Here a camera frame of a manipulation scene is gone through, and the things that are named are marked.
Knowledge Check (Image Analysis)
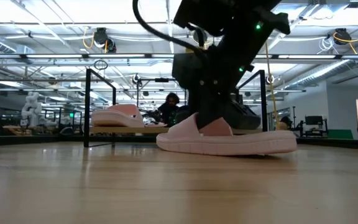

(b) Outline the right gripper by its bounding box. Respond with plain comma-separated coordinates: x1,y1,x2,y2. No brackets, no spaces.
171,46,255,130

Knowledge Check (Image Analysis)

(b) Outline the pink slide sandal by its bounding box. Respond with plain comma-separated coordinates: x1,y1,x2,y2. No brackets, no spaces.
155,112,298,156
91,103,145,128

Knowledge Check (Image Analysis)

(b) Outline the person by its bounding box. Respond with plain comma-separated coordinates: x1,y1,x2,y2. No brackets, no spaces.
156,92,181,125

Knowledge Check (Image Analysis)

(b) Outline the black background monitor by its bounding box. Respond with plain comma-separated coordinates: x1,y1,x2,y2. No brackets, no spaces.
305,115,324,127

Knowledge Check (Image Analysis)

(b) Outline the green panel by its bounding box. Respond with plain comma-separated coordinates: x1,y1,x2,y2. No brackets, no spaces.
327,128,354,140

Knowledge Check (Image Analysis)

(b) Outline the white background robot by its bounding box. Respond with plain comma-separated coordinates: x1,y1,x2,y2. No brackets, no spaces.
20,91,44,128

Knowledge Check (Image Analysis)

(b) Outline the yellow cable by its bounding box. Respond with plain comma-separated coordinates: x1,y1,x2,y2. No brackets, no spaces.
264,42,281,130

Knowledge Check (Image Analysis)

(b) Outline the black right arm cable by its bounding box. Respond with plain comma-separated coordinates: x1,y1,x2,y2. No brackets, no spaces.
131,0,209,60

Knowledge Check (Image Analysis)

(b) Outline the wooden shelf black metal frame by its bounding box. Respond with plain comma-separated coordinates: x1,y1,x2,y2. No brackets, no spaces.
83,68,269,148

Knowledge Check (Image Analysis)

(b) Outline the black aluminium table frame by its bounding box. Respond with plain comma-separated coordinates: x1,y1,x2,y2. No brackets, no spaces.
0,134,358,151

